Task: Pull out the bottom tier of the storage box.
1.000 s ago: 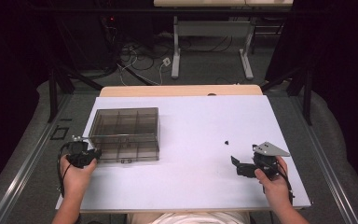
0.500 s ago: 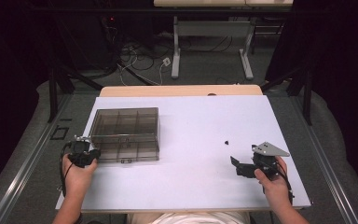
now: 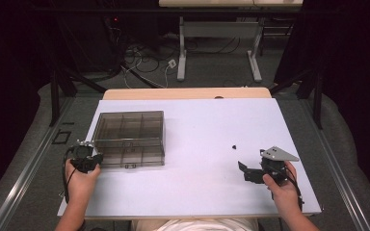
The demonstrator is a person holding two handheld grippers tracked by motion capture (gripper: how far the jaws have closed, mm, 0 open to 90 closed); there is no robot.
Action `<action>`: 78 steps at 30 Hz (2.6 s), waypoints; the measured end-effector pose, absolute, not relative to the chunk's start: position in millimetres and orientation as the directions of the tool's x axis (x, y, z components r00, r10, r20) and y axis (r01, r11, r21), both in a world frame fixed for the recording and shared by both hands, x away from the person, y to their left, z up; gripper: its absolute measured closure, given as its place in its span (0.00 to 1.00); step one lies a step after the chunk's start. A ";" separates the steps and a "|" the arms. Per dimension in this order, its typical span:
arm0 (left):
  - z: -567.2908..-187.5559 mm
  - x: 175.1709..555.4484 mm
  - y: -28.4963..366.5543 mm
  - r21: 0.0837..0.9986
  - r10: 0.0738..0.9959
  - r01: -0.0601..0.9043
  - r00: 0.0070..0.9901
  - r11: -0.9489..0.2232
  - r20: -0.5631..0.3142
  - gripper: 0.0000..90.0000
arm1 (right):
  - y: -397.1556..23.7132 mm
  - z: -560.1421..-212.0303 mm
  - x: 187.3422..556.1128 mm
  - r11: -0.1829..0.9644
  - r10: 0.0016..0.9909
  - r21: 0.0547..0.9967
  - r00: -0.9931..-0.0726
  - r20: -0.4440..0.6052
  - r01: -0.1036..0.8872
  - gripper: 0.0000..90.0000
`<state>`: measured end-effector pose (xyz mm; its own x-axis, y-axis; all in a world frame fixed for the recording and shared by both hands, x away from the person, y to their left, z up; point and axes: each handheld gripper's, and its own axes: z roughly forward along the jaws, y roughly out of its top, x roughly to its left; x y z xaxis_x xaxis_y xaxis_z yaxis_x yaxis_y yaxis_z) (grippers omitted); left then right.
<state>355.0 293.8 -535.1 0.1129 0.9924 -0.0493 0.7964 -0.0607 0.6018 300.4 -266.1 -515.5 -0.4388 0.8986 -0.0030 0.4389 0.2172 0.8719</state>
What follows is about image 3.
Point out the white plug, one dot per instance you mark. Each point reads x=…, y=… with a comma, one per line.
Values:
x=172, y=63

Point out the person's white clothing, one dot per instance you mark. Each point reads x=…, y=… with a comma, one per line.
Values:
x=202, y=225

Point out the aluminium rail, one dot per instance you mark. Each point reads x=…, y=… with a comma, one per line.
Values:
x=29, y=170
x=337, y=179

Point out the white desk with metal legs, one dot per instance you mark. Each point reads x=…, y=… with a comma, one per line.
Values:
x=218, y=29

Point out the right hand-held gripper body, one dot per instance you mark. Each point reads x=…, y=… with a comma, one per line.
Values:
x=271, y=168

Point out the black metal stand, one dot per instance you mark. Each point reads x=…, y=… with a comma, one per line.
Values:
x=55, y=96
x=317, y=102

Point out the white table mat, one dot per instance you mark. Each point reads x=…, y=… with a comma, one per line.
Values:
x=205, y=128

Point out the black equipment with red light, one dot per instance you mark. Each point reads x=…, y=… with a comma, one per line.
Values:
x=114, y=20

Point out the dark curtain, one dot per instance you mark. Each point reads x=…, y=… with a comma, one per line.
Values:
x=6, y=80
x=359, y=80

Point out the person's right hand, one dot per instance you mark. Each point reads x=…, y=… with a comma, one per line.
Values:
x=281, y=194

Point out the dark metal rack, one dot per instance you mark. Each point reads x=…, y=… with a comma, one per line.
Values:
x=276, y=30

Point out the small black object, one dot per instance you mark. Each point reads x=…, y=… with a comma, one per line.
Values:
x=234, y=147

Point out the person's left hand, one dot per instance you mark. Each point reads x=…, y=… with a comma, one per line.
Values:
x=80, y=186

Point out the transparent brown drawer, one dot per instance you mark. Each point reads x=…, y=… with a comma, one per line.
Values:
x=141, y=162

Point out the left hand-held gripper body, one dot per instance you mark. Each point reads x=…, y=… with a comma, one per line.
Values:
x=82, y=157

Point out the brown transparent drawer box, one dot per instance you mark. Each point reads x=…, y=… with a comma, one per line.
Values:
x=128, y=126

